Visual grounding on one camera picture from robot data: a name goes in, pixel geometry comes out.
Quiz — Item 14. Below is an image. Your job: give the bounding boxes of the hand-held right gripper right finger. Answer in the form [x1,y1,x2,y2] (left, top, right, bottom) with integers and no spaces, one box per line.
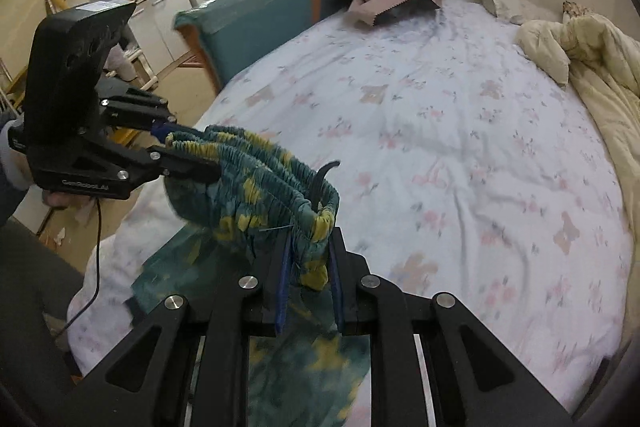
[326,227,576,427]

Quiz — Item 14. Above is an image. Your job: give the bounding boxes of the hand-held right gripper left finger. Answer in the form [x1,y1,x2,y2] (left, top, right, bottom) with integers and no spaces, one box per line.
[67,238,294,427]

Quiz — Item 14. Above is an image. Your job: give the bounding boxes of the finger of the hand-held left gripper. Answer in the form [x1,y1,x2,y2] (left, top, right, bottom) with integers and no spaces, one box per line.
[124,145,222,188]
[99,88,192,141]

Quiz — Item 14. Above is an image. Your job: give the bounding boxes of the green yellow patterned pants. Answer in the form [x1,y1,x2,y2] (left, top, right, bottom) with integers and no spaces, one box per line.
[129,124,372,427]

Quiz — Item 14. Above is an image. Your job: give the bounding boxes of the person's left hand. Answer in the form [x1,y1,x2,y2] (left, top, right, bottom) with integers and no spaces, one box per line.
[42,190,98,210]

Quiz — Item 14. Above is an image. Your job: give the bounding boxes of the white kitchen cabinets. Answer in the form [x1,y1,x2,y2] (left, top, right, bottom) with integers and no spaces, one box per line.
[119,0,202,78]

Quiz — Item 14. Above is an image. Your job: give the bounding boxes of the teal blanket with orange stripe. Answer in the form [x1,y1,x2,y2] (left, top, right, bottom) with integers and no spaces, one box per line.
[172,0,362,94]

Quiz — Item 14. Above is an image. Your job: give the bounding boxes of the bed with floral sheet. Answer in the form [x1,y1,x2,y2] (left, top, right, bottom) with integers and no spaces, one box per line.
[65,0,632,423]

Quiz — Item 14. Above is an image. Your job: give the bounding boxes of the person's leg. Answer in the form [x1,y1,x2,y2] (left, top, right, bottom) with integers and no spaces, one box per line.
[0,217,87,413]

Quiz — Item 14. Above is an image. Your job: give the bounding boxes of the cream pillow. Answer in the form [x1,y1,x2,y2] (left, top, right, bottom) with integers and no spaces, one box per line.
[474,0,556,26]

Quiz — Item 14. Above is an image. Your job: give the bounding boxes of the cream duvet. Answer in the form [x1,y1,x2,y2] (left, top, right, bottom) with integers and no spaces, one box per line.
[515,12,640,323]

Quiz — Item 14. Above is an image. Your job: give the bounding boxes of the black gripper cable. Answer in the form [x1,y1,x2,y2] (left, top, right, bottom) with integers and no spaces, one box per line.
[64,198,104,334]

